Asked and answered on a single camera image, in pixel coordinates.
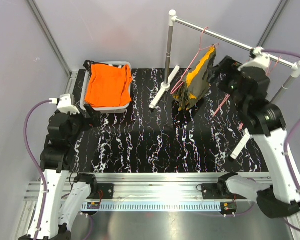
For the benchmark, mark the black white patterned trousers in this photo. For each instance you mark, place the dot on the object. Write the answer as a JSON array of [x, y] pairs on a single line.
[[88, 64]]

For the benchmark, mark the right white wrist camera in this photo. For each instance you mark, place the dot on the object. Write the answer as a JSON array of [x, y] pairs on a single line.
[[260, 60]]

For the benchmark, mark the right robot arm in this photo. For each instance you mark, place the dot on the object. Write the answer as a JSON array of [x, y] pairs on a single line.
[[248, 86]]

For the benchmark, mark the black marble pattern mat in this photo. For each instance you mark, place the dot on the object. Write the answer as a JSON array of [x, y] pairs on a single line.
[[165, 140]]

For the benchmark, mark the camouflage orange trousers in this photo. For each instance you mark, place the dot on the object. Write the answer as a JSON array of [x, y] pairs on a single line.
[[193, 84]]

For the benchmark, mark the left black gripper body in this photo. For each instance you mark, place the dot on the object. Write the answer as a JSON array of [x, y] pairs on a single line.
[[92, 120]]

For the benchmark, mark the silver clothes rack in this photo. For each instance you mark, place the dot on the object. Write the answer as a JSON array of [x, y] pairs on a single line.
[[166, 84]]

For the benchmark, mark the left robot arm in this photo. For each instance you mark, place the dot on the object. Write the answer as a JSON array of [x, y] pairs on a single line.
[[53, 220]]

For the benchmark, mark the white plastic laundry basket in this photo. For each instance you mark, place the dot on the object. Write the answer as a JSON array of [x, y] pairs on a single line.
[[86, 80]]

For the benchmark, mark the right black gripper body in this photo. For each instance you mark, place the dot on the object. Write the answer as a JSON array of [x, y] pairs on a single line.
[[228, 67]]

